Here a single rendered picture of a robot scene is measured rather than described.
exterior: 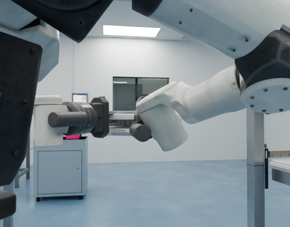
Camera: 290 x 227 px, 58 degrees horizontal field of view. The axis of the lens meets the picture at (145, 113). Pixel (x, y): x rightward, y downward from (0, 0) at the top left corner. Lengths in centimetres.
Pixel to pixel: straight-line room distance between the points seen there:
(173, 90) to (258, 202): 107
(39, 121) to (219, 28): 47
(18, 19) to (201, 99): 29
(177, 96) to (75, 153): 300
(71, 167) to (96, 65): 329
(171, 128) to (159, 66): 584
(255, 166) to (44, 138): 106
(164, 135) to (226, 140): 630
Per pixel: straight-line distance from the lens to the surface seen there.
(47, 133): 64
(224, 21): 29
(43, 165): 351
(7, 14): 31
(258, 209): 148
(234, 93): 42
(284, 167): 137
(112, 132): 83
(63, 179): 350
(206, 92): 45
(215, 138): 669
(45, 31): 35
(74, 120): 63
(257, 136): 141
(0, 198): 40
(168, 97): 48
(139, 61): 630
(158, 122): 53
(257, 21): 30
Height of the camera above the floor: 103
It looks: 1 degrees up
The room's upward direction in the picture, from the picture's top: straight up
